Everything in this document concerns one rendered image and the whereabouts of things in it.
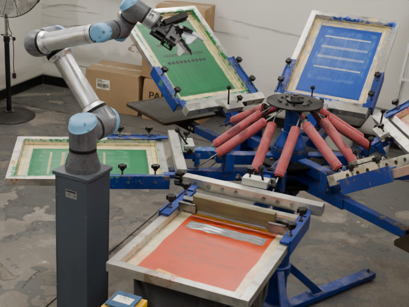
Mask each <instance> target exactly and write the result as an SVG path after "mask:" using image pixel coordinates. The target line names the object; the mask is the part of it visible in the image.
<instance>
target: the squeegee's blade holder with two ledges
mask: <svg viewBox="0 0 409 307"><path fill-rule="evenodd" d="M197 214H201V215H205V216H209V217H214V218H217V219H222V220H225V221H230V222H235V223H238V224H243V225H247V226H251V227H256V228H261V229H264V230H266V229H267V227H266V226H263V225H258V224H253V223H249V222H245V221H240V220H237V219H232V218H228V217H224V216H219V215H216V214H211V213H206V212H203V211H198V212H197Z"/></svg>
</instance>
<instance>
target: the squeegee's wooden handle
mask: <svg viewBox="0 0 409 307"><path fill-rule="evenodd" d="M193 204H196V206H197V207H196V212H198V211H203V212H206V213H211V214H216V215H219V216H224V217H228V218H232V219H237V220H240V221H245V222H249V223H253V224H258V225H263V226H266V227H267V229H268V222H274V223H276V215H277V213H276V212H273V211H268V210H263V209H260V208H255V207H251V206H246V205H241V204H238V203H233V202H228V201H225V200H220V199H215V198H212V197H206V196H201V195H198V194H196V195H194V197H193Z"/></svg>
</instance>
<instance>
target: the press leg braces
mask: <svg viewBox="0 0 409 307"><path fill-rule="evenodd" d="M290 273H291V274H292V275H294V276H295V277H296V278H297V279H298V280H299V281H301V282H302V283H303V284H304V285H306V286H307V287H308V288H309V289H310V290H308V291H306V292H307V293H308V294H310V295H311V296H313V297H316V296H318V295H321V294H323V293H325V292H327V291H325V290H324V289H323V288H321V287H319V286H317V285H316V284H315V283H313V282H312V281H311V280H310V279H308V278H307V277H306V276H305V275H304V274H303V273H302V272H301V271H299V270H298V269H297V268H296V267H295V266H294V265H293V264H292V263H291V269H290ZM276 279H277V286H278V296H279V307H288V302H287V291H286V285H285V275H284V271H282V272H277V276H276Z"/></svg>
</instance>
